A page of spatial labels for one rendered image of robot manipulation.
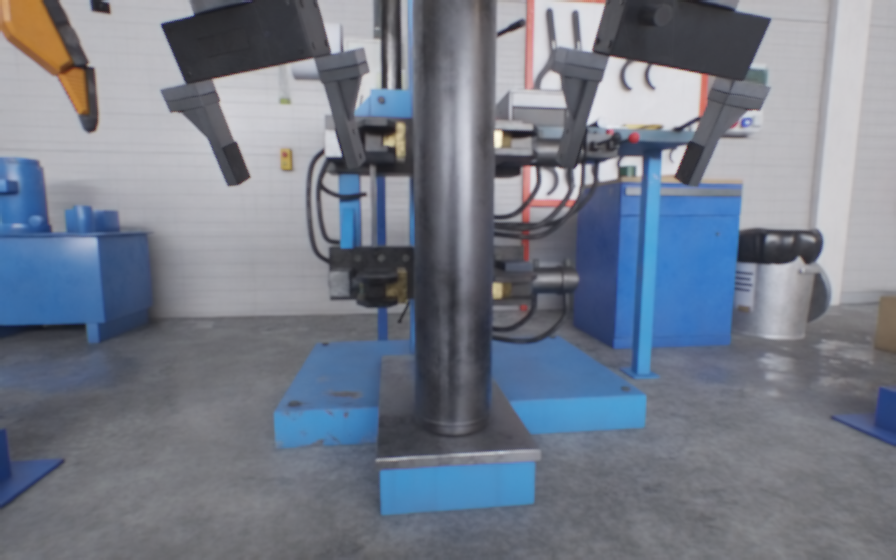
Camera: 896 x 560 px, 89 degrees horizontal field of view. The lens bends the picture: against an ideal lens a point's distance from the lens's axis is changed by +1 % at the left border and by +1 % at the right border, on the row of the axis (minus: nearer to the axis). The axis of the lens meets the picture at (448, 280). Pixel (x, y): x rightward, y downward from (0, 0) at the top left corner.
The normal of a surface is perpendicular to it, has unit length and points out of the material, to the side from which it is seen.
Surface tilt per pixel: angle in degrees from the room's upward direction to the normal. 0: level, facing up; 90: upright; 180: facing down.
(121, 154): 90
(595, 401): 90
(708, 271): 90
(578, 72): 113
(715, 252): 90
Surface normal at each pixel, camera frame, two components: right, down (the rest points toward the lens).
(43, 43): 0.79, 0.07
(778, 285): -0.40, 0.16
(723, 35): 0.08, 0.51
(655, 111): 0.12, 0.12
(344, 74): -0.13, 0.51
